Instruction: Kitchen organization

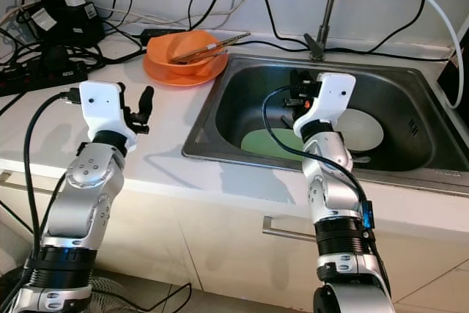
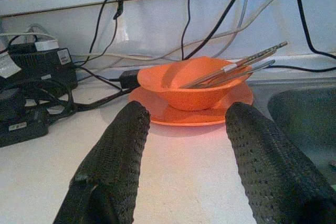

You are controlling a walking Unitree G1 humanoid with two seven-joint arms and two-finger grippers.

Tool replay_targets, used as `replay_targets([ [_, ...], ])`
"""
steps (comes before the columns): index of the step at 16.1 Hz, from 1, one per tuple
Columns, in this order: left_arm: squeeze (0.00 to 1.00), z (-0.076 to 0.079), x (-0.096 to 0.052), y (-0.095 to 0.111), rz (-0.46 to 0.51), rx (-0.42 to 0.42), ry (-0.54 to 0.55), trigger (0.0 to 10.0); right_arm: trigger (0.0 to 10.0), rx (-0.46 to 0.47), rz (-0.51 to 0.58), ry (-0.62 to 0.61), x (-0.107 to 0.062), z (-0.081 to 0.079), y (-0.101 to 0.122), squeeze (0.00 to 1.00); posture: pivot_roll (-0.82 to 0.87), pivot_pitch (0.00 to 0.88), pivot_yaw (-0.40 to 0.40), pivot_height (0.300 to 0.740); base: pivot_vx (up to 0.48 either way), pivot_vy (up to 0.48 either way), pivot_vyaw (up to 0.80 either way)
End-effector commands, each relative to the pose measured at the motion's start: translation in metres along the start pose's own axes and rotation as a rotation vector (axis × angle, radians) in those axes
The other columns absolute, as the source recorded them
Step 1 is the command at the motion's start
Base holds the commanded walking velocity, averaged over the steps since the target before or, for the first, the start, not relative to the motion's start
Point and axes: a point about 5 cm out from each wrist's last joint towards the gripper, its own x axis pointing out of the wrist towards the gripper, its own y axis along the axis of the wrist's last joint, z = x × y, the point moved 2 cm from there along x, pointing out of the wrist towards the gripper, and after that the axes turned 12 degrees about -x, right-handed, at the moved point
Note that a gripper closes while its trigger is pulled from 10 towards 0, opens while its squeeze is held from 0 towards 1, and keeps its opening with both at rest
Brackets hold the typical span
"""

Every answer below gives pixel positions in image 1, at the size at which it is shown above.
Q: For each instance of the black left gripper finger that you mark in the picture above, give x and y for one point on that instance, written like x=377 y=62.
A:
x=147 y=100

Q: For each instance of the orange bowl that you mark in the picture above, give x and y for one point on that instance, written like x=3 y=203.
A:
x=190 y=66

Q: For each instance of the thin brown chopstick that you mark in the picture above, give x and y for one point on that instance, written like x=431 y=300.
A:
x=209 y=49

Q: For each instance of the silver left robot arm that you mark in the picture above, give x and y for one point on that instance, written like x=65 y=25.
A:
x=91 y=196

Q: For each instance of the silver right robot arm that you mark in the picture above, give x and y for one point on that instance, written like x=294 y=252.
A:
x=330 y=181

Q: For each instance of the orange plate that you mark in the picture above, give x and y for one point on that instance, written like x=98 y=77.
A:
x=183 y=80

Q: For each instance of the stainless steel sink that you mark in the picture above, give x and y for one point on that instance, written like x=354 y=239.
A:
x=234 y=93

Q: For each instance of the white plate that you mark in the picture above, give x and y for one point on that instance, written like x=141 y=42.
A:
x=366 y=130

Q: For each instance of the black power strip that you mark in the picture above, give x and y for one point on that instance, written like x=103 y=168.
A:
x=44 y=77

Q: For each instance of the black labelled charger box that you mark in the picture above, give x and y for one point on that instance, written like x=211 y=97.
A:
x=69 y=20

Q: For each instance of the large black appliance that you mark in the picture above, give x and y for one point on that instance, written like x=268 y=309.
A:
x=456 y=71

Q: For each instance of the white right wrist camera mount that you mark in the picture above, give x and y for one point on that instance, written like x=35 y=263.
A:
x=330 y=97

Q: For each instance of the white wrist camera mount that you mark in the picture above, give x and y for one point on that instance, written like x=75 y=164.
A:
x=330 y=97
x=102 y=104

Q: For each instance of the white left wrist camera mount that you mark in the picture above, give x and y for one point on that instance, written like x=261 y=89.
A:
x=102 y=104

